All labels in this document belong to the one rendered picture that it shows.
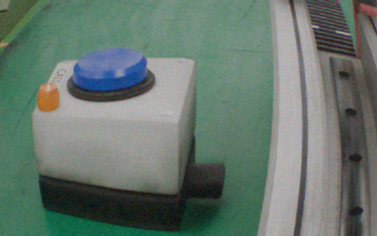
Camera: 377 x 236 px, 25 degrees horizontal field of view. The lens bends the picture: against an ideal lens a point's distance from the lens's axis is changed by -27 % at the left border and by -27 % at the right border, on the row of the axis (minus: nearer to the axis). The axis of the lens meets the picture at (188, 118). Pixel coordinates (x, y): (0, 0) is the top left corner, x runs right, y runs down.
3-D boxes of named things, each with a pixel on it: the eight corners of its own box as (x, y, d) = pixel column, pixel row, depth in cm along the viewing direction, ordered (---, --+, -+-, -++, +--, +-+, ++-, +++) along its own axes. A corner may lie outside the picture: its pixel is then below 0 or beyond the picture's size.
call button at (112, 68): (79, 81, 54) (81, 46, 54) (152, 81, 54) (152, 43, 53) (65, 110, 51) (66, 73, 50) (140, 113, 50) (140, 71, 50)
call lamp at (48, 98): (39, 99, 50) (40, 79, 50) (61, 100, 50) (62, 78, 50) (35, 110, 49) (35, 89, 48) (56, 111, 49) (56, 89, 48)
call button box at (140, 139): (59, 154, 58) (59, 54, 56) (228, 169, 58) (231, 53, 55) (42, 209, 51) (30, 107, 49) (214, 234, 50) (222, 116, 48)
